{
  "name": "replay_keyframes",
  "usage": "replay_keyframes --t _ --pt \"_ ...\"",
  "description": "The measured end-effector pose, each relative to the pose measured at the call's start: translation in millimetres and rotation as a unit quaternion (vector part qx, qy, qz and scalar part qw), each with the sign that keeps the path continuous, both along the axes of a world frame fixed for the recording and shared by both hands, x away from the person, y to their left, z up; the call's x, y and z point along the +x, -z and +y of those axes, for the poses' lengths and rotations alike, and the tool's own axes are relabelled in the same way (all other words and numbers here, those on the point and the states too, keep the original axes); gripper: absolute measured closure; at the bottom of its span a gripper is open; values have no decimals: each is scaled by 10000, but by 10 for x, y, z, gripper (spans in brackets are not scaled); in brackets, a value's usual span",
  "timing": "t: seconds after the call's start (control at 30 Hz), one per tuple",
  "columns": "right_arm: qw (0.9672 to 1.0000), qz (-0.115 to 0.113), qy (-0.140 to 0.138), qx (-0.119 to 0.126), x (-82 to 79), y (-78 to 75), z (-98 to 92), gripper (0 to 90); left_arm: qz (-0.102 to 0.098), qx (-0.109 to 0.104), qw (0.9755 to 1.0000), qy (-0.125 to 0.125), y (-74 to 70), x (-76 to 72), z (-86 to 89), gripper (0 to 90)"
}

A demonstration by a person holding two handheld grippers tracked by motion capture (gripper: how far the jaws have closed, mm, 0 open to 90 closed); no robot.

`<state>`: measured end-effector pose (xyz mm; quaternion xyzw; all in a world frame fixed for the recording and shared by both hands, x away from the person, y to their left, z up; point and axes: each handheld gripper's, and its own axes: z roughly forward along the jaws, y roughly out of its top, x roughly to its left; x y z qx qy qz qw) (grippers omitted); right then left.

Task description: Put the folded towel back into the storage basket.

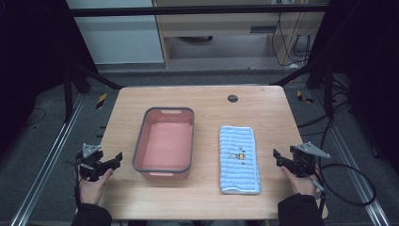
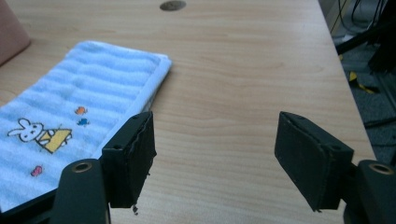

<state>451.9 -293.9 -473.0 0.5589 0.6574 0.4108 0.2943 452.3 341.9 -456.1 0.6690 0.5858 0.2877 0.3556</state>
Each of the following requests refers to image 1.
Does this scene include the black floor cables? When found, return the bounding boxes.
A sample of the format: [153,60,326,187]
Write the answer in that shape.
[296,74,357,137]

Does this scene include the yellow black floor tape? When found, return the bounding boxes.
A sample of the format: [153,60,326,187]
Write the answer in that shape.
[95,92,108,110]
[295,89,315,105]

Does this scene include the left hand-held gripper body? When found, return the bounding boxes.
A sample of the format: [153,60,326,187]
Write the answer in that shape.
[65,143,109,183]

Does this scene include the person's left hand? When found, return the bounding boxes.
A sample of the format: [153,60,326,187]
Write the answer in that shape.
[77,168,114,207]

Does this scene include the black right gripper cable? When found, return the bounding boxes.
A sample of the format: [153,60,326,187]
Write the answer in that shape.
[311,163,377,218]

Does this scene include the black metal stand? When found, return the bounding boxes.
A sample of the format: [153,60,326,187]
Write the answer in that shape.
[270,60,336,121]
[61,60,125,124]

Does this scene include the thin black floor cable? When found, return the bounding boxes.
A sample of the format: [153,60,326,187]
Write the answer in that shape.
[23,106,48,128]

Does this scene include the black curtain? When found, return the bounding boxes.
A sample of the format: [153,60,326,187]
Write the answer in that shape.
[305,0,399,177]
[0,0,98,158]

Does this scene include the pink basin with grey rim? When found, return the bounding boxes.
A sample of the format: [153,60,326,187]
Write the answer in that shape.
[131,106,196,181]

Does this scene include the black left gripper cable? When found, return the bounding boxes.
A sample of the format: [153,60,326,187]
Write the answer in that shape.
[72,163,83,218]

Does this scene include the wooden desk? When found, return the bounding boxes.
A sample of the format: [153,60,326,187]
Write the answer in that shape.
[152,0,330,69]

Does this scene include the blue striped towel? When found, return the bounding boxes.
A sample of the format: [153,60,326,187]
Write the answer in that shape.
[217,125,263,196]

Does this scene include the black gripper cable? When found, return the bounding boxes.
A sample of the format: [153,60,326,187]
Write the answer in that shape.
[311,163,377,218]
[72,163,83,218]

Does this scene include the aluminium floor rail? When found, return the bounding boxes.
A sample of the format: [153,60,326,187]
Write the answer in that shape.
[9,93,87,226]
[313,90,392,226]

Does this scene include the white cabinet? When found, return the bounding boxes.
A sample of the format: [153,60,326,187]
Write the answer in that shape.
[65,0,166,66]

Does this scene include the person's right hand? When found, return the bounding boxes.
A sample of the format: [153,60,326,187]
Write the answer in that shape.
[279,165,319,198]

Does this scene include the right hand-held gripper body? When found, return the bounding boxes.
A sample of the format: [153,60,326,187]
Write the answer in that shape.
[289,141,331,179]

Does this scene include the black cables under desk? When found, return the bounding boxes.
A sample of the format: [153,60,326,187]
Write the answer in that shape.
[270,11,315,69]

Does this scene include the black horizontal frame bar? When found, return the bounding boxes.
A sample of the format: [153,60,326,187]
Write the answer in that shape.
[70,4,329,19]

